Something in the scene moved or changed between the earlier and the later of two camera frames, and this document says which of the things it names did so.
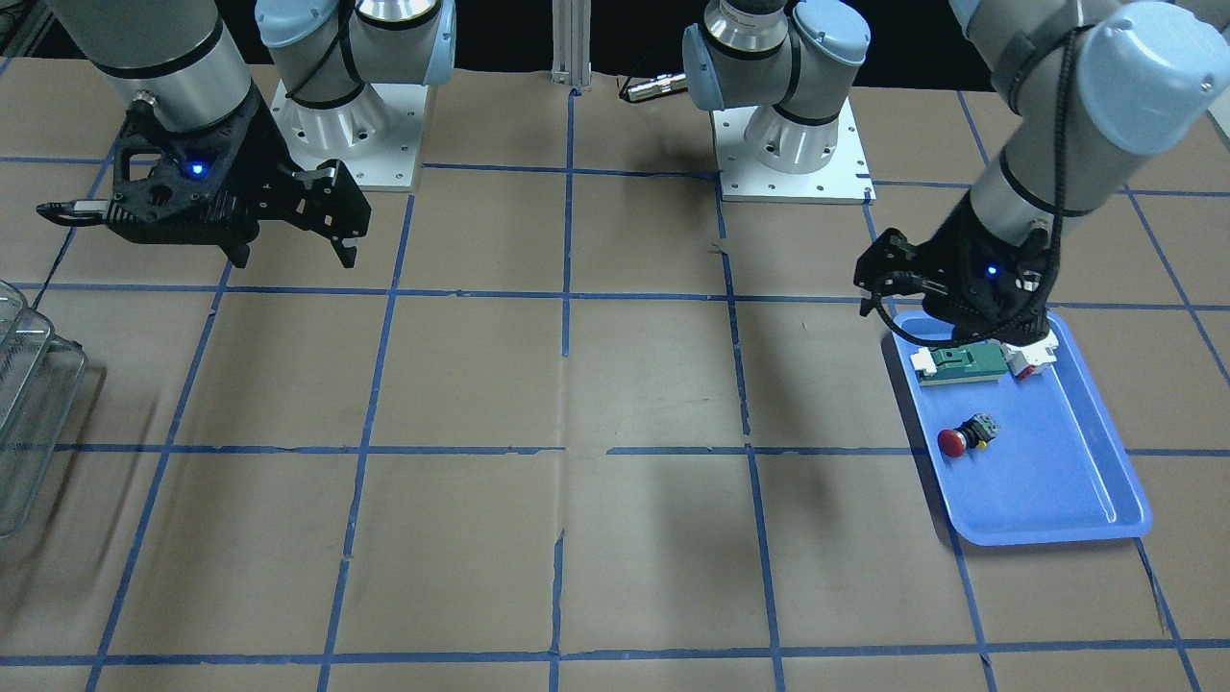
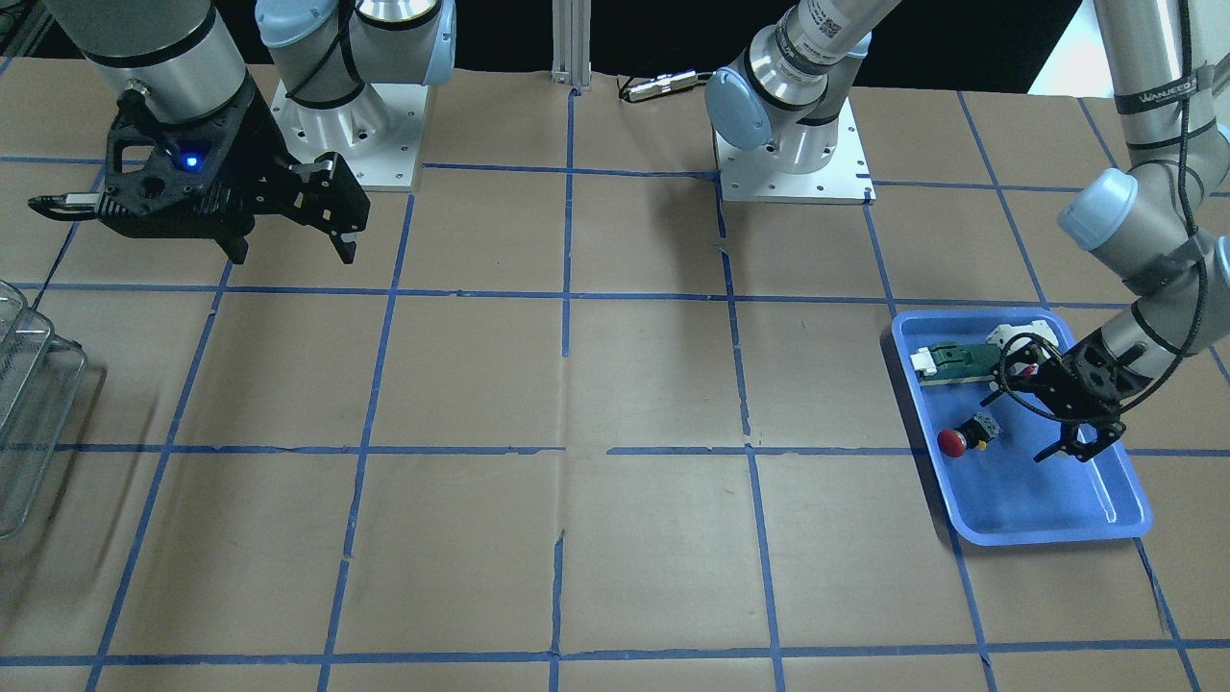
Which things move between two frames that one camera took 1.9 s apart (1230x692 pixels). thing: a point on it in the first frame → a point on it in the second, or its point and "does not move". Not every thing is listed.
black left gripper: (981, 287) → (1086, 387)
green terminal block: (959, 363) does not move
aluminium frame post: (572, 26) does not move
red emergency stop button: (952, 443) does not move
